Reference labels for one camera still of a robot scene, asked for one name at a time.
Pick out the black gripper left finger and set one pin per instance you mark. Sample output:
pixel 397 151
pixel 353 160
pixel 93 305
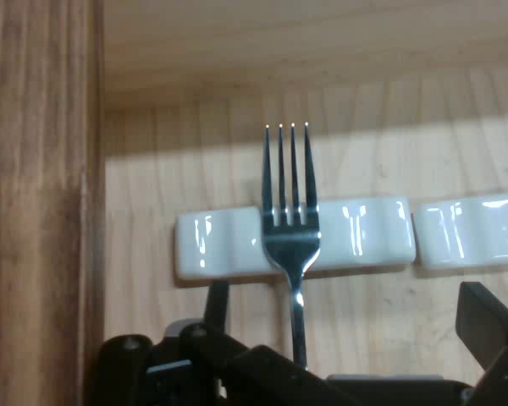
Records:
pixel 220 372

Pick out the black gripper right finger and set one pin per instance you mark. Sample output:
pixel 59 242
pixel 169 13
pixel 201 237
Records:
pixel 499 338

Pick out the white ceramic cutlery rest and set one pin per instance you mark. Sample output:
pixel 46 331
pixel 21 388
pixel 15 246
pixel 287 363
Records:
pixel 364 237
pixel 461 237

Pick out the silver metal fork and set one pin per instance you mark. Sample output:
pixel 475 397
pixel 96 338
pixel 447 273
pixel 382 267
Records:
pixel 291 249

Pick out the light wooden drawer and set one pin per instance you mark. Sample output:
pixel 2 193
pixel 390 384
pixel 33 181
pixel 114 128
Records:
pixel 364 105

